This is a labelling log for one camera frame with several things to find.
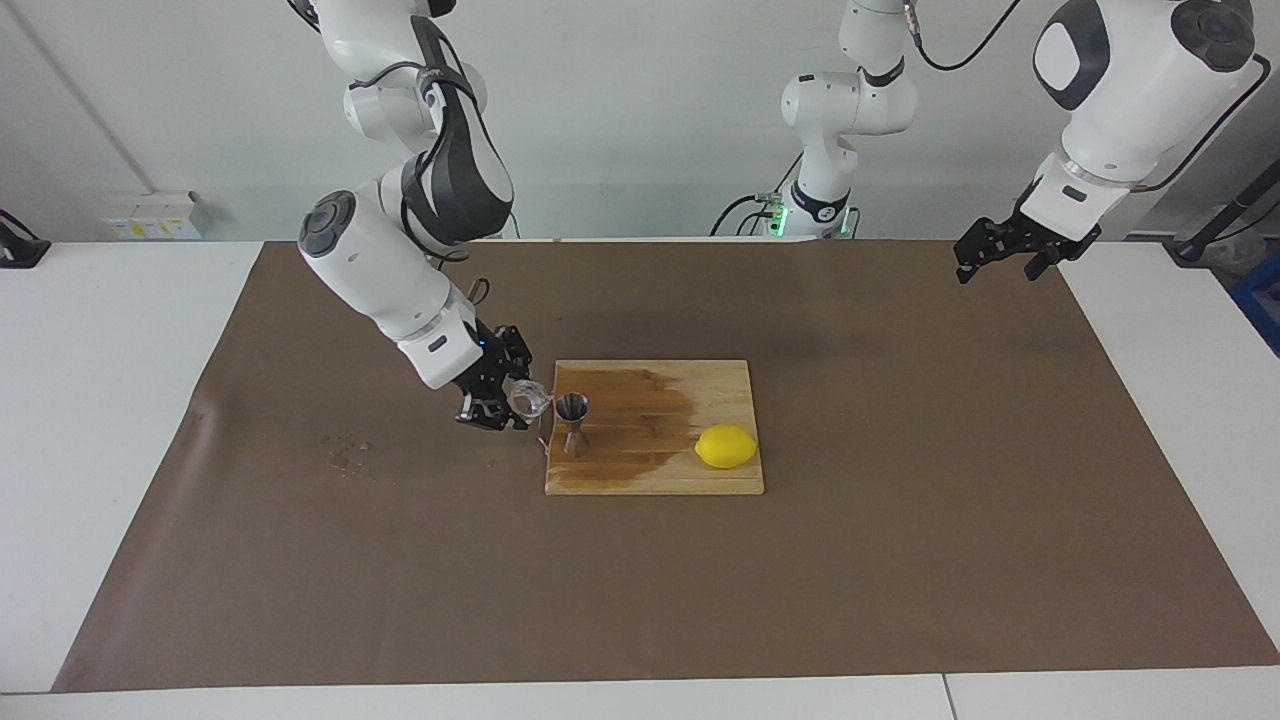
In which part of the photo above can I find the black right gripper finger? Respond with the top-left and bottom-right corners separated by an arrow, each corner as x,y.
455,393 -> 531,434
498,324 -> 538,386

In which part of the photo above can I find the small clear glass cup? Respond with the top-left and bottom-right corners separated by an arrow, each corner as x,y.
505,378 -> 553,421

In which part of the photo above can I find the steel double jigger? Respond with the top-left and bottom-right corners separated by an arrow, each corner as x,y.
555,392 -> 592,459

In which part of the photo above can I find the wooden cutting board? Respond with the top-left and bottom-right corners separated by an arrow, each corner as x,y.
537,359 -> 766,497

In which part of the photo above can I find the grey plastic bag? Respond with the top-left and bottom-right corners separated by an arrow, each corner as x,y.
1185,228 -> 1263,279

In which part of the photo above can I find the black stand pole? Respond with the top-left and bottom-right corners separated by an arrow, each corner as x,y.
1165,155 -> 1280,266

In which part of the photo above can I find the brown paper table mat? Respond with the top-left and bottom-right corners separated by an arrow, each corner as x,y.
50,238 -> 1280,693

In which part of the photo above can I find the yellow lemon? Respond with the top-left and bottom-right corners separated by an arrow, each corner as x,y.
694,423 -> 759,470

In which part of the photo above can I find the black table clamp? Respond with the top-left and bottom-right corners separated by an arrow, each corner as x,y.
0,208 -> 52,269

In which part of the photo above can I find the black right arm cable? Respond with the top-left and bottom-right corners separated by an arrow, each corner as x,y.
340,20 -> 493,306

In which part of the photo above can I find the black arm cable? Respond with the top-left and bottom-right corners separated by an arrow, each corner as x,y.
905,0 -> 1273,193
340,20 -> 493,306

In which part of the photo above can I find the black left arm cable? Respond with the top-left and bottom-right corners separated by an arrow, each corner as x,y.
905,0 -> 1273,193

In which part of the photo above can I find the black base cable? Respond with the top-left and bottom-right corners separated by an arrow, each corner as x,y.
708,193 -> 771,239

